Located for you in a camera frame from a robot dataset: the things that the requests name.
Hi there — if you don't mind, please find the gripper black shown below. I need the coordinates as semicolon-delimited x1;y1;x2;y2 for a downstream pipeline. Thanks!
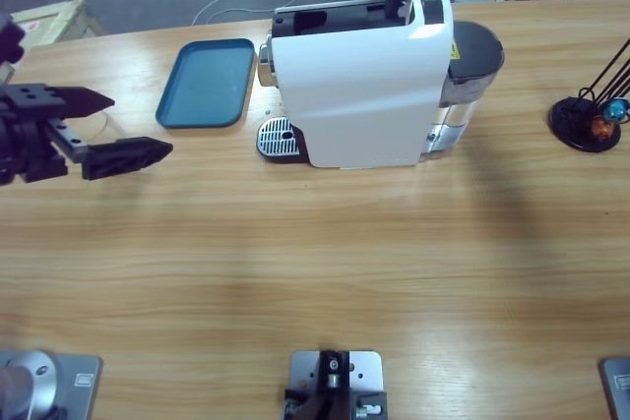
0;85;175;188

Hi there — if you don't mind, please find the clear drinking glass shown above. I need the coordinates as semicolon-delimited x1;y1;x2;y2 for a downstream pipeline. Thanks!
68;109;131;146

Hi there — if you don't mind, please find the white capsule coffee machine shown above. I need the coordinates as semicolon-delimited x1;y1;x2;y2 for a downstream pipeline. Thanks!
255;0;455;171

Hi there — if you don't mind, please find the blue coffee capsule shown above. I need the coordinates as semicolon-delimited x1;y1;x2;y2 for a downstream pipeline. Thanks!
603;98;630;123

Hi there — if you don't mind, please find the blue plastic tray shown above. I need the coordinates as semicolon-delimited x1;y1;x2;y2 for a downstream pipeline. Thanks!
155;37;258;130

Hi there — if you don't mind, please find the wooden crate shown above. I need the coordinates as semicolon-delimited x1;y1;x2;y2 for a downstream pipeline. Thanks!
9;0;107;67

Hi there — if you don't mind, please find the clear water tank dark lid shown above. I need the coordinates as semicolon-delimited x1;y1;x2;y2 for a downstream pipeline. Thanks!
432;20;506;158

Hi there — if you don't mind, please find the black capsule holder with rods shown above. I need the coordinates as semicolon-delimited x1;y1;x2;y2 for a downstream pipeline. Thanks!
547;36;630;152

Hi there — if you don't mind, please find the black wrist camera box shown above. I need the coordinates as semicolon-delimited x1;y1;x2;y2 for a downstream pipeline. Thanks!
0;11;28;65

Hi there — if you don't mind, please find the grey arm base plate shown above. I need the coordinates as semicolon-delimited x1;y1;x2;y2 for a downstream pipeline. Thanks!
598;357;630;420
0;349;104;420

